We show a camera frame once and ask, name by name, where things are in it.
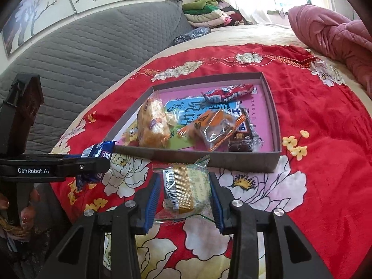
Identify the grey quilted headboard cover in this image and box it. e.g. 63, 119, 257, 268
0, 0, 194, 158

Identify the red snack packet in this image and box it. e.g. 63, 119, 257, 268
202, 84, 255, 104

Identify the green snack packet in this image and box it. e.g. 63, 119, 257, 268
167, 125, 195, 149

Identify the pink quilt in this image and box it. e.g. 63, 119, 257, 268
288, 4, 372, 94

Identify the stack of folded clothes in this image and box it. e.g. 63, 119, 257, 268
182, 0, 246, 29

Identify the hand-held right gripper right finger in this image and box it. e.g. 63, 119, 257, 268
208, 172, 333, 279

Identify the floral wall picture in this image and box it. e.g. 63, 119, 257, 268
0, 0, 159, 59

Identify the braided brown cord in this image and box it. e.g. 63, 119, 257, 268
0, 216, 27, 237

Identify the orange-edged clear snack packet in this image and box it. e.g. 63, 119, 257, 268
177, 109, 248, 152

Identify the dark patterned pillow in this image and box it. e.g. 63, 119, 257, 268
174, 27, 211, 46

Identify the clear mooncake packet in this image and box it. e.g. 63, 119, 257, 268
153, 155, 211, 224

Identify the dark chocolate bar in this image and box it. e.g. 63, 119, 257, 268
225, 107, 264, 146

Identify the red floral blanket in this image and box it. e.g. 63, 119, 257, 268
49, 43, 372, 279

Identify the white sheer curtain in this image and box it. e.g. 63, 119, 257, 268
212, 0, 276, 25

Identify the brown cake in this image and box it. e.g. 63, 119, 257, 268
228, 138, 264, 153

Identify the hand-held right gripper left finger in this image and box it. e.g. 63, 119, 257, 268
36, 174, 162, 279

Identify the yellow snack packet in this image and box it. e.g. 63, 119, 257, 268
123, 123, 140, 146

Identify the cardboard box with pink print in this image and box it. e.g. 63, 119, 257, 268
105, 71, 282, 174

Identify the person's left hand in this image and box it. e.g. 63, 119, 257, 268
20, 189, 41, 236

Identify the yellow-green clear snack packet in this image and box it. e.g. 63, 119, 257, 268
164, 106, 179, 129

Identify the clear popcorn packet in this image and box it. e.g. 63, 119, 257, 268
137, 91, 172, 148

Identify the blue snack packet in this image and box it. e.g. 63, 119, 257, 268
76, 141, 117, 185

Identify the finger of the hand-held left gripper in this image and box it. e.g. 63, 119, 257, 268
66, 155, 113, 182

